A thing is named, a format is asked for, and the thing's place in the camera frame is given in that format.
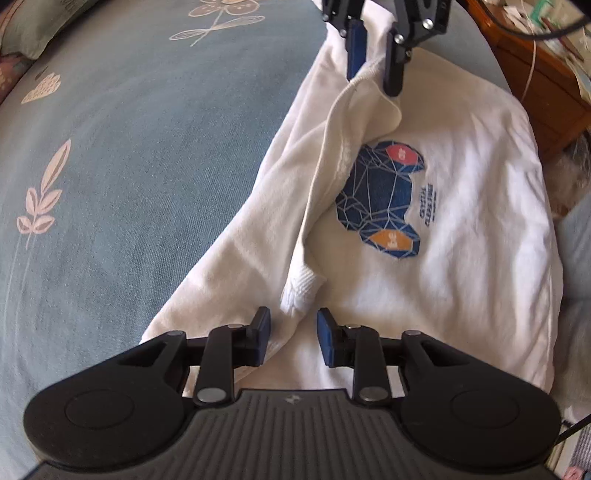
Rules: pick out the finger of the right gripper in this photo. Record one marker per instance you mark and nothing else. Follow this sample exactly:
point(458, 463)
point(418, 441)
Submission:
point(397, 56)
point(356, 47)

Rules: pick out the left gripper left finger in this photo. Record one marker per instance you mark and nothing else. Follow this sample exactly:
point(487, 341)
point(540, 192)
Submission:
point(137, 403)

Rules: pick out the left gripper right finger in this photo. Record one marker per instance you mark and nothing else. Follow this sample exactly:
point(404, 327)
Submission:
point(454, 407)

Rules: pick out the white printed sweatshirt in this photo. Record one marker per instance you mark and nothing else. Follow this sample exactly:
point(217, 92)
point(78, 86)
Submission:
point(425, 211)

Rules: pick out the wooden nightstand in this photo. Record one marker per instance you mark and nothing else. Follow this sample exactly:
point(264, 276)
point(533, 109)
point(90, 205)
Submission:
point(543, 83)

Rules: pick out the blue floral bed sheet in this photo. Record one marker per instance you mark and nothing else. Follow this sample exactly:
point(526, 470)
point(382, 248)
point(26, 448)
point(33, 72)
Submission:
point(130, 145)

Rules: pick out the grey-green pillow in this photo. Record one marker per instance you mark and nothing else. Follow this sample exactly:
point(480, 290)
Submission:
point(27, 26)

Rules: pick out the pink floral folded quilt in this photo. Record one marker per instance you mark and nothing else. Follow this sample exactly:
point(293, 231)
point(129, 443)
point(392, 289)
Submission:
point(12, 69)

